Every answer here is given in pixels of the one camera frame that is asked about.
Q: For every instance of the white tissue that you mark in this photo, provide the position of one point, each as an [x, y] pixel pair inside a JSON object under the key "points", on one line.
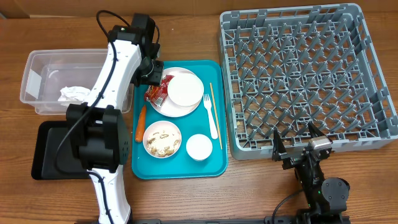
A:
{"points": [[73, 94]]}

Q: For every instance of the white small cup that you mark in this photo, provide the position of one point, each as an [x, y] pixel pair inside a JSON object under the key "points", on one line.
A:
{"points": [[199, 147]]}

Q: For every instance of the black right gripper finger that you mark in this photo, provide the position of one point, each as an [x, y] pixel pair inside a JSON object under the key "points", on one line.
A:
{"points": [[278, 148], [314, 131]]}

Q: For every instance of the pink plate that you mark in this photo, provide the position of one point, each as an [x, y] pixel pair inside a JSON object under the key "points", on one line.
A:
{"points": [[169, 108]]}

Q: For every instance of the white plastic fork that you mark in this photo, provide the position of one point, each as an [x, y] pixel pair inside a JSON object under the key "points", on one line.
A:
{"points": [[207, 105]]}

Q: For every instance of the bowl with food scraps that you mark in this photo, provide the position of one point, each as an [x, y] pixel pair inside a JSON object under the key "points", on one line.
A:
{"points": [[162, 139]]}

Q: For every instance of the cream bowl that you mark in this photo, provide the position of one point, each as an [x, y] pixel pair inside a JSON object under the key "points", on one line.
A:
{"points": [[185, 89]]}

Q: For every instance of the wooden chopstick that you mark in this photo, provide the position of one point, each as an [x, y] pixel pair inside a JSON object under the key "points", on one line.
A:
{"points": [[216, 116]]}

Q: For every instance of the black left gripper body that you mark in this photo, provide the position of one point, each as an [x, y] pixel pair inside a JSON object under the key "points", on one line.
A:
{"points": [[152, 73]]}

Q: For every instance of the grey dish rack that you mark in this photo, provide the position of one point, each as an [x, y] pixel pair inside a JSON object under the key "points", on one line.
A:
{"points": [[284, 68]]}

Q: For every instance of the teal plastic tray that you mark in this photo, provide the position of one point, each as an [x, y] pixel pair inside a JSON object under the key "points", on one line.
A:
{"points": [[181, 165]]}

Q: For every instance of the orange carrot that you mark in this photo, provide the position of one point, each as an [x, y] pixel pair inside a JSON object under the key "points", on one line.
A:
{"points": [[140, 128]]}

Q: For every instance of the clear plastic bin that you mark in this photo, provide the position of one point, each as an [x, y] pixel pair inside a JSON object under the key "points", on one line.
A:
{"points": [[48, 71]]}

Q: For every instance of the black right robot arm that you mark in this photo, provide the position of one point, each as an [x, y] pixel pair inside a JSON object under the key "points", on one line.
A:
{"points": [[326, 198]]}

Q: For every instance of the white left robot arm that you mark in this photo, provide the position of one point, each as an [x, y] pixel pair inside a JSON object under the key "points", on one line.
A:
{"points": [[97, 131]]}

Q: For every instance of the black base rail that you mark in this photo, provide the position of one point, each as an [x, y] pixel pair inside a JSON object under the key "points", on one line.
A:
{"points": [[202, 221]]}

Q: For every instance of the black tray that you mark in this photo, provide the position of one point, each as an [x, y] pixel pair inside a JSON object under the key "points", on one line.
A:
{"points": [[50, 135]]}

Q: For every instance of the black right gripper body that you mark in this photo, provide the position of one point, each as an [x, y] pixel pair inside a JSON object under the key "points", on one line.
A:
{"points": [[295, 159]]}

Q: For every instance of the red snack wrapper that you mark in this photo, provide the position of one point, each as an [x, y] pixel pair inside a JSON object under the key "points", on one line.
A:
{"points": [[158, 94]]}

